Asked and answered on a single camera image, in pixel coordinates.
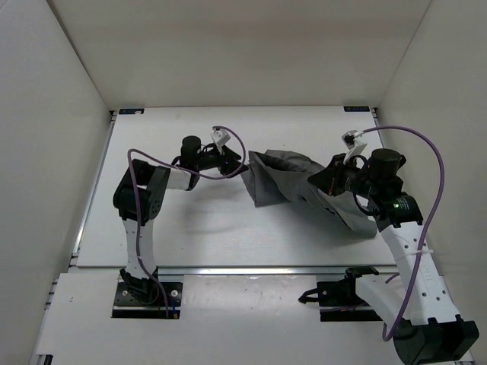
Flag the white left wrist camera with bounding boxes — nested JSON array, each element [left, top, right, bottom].
[[210, 129, 231, 147]]

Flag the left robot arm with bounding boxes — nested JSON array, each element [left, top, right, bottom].
[[113, 126, 247, 309]]

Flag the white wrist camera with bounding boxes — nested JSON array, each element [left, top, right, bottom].
[[342, 130, 367, 163], [210, 129, 231, 147]]

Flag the grey pleated skirt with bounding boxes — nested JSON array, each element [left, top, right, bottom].
[[241, 150, 377, 238]]

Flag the aluminium table edge rail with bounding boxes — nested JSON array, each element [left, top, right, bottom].
[[67, 265, 398, 277]]

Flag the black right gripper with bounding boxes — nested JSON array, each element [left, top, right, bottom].
[[307, 154, 377, 199]]

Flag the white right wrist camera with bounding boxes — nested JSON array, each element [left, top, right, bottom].
[[342, 130, 367, 163]]

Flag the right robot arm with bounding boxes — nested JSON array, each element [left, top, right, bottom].
[[308, 148, 479, 364]]

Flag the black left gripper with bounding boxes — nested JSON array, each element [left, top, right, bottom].
[[196, 142, 248, 179]]

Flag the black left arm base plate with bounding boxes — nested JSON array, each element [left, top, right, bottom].
[[111, 281, 183, 320]]

